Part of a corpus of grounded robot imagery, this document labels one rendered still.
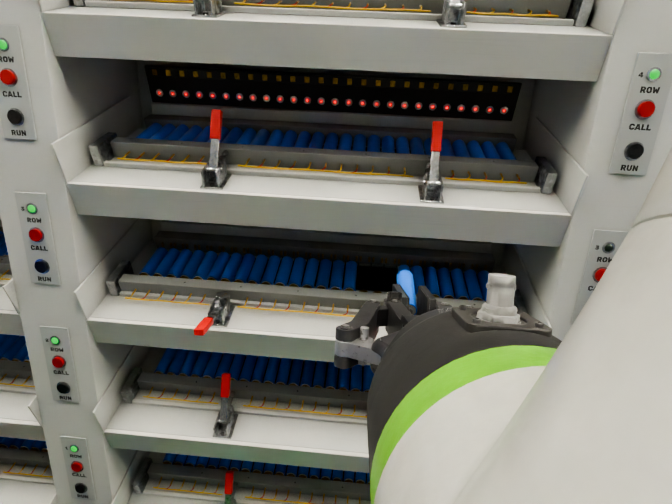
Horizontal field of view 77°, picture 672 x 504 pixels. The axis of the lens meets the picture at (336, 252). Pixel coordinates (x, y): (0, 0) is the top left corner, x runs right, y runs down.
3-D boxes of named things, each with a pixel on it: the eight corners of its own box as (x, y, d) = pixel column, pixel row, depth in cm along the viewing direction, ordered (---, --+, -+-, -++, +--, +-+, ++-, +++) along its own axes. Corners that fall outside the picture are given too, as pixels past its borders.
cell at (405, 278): (409, 267, 47) (413, 302, 41) (415, 280, 48) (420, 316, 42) (393, 273, 47) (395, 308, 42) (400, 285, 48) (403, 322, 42)
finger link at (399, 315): (434, 393, 25) (410, 392, 25) (397, 337, 36) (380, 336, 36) (439, 326, 25) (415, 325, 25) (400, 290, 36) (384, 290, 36)
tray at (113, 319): (530, 379, 57) (553, 330, 52) (95, 342, 61) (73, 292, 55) (497, 282, 74) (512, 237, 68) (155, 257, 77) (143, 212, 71)
